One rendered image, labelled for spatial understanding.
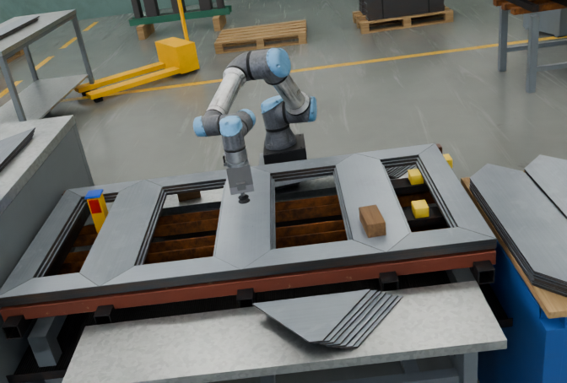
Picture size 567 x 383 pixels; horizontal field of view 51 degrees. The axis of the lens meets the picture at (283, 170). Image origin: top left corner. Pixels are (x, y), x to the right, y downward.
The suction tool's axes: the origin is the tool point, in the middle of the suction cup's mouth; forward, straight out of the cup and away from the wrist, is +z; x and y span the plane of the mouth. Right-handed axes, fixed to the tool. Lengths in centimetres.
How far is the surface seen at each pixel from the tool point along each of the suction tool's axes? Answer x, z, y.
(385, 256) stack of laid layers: -41, 6, 40
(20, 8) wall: 1049, 53, -383
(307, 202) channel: 23.0, 18.1, 25.0
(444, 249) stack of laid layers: -43, 5, 58
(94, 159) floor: 288, 89, -124
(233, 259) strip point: -30.7, 3.7, -6.0
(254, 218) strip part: -7.6, 3.7, 2.6
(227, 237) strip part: -16.9, 3.7, -7.4
